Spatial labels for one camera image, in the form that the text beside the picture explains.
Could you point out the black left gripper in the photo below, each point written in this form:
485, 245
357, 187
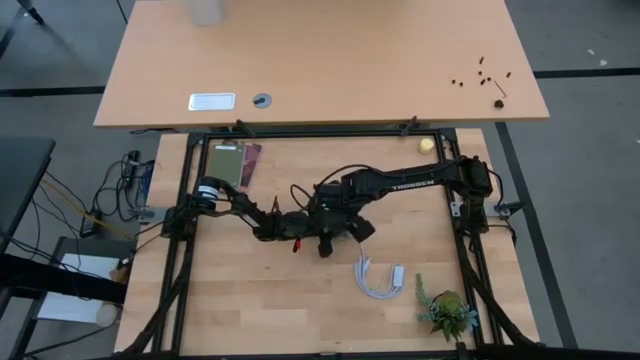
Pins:
300, 226

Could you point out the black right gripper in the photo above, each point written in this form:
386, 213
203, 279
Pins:
335, 207

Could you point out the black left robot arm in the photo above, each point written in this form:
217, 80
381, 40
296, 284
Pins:
250, 212

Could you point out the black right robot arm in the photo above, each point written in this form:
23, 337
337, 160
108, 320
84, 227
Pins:
415, 182

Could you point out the small yellow candle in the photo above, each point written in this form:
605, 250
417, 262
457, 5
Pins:
426, 145

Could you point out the maroon book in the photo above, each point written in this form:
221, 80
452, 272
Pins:
252, 160

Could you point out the green artificial plant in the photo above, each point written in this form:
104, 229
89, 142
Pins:
450, 305

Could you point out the green book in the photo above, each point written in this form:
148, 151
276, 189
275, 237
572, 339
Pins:
225, 165

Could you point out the light wooden desk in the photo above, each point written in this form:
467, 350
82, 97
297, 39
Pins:
325, 60

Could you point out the white rectangular desk plate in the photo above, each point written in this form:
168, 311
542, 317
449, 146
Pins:
212, 102

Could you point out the small black knob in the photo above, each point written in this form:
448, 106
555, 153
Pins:
499, 104

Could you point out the black allen key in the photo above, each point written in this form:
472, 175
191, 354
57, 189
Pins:
500, 89

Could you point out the clear round lid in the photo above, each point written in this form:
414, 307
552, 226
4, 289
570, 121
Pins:
107, 315

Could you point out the black power adapter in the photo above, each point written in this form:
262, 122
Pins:
91, 225

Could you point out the dark grey cart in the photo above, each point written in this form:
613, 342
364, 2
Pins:
90, 246

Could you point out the white paper sheet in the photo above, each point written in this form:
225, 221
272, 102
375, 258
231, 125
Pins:
75, 305

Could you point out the white cylindrical container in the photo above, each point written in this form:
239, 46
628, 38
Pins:
204, 12

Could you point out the black side table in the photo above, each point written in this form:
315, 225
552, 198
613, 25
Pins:
20, 175

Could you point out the black stand leg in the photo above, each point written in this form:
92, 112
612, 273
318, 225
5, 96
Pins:
31, 11

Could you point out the black aluminium table frame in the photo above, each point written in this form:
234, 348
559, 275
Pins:
320, 134

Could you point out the black frame clamp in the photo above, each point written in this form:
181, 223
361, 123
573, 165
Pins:
245, 128
408, 126

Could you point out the grey metal mounting bracket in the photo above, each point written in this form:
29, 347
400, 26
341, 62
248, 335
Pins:
150, 215
507, 207

